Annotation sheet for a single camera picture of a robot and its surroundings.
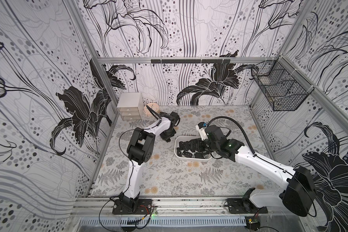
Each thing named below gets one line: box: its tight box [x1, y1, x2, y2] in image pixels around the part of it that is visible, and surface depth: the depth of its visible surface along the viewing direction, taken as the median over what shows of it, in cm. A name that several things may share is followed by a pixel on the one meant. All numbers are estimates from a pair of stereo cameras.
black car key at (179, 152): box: [176, 147, 182, 158], surface depth 92 cm
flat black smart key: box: [194, 152, 205, 159], surface depth 92 cm
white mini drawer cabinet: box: [116, 92, 144, 121], surface depth 107 cm
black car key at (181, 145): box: [178, 141, 185, 151], surface depth 96 cm
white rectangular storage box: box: [174, 135, 213, 161], surface depth 91 cm
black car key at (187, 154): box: [182, 150, 193, 158], surface depth 92 cm
